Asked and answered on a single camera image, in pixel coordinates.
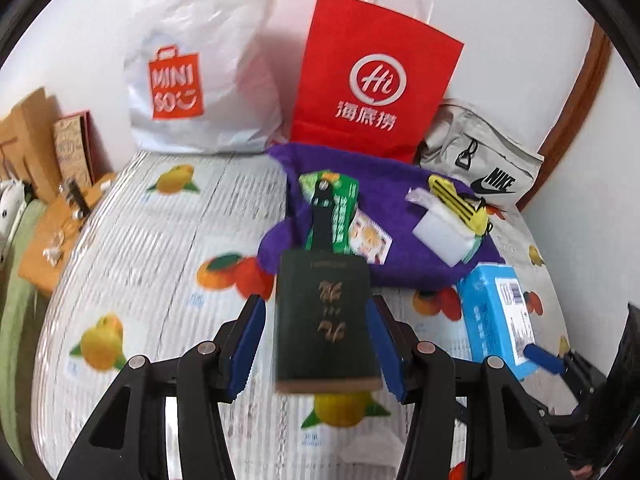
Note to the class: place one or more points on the grey waist bag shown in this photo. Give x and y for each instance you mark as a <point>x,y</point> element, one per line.
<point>450,140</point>

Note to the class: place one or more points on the tan cardboard box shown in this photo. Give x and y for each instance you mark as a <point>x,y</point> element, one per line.
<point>30,135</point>

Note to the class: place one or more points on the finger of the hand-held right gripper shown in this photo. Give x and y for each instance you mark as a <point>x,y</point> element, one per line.
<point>542,357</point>

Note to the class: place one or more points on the red paper bag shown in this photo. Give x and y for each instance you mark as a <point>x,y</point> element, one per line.
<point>325,60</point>

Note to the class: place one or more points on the green cloth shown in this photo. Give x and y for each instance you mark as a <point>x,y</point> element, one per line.
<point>15,310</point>

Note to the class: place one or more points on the black clip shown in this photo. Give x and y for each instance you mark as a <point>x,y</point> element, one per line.
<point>75,196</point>

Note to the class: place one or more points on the white sponge block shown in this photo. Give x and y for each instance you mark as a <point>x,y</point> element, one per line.
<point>442,235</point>

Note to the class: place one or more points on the purple towel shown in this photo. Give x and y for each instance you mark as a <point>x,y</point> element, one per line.
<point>400,260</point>

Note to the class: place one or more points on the green tissue packet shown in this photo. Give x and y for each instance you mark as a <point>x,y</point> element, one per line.
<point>345,205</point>

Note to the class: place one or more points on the white plastic shopping bag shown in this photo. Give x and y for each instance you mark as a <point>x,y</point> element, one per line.
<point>210,35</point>

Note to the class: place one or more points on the brown wooden frame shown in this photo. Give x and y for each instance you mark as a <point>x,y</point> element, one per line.
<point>575,110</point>

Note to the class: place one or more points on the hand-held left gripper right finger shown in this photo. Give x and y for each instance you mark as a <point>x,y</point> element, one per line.
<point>385,355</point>

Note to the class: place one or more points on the white plush toy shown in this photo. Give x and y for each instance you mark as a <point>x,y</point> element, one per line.
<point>7,210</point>

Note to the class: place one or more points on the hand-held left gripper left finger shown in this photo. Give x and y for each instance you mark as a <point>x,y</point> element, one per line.
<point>247,355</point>

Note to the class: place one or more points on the fruit print lace tablecloth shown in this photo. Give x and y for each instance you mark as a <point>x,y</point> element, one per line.
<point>150,260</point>

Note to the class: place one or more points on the fruit print tissue packet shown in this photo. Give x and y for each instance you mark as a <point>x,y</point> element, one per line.
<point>371,240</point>

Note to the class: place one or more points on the white plastic packet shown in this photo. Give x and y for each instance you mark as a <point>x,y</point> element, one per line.
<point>422,196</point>

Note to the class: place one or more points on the blue tissue pack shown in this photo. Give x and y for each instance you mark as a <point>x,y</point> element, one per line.
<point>490,320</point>

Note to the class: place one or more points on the patterned small box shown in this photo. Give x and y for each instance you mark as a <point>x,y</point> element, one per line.
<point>72,150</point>

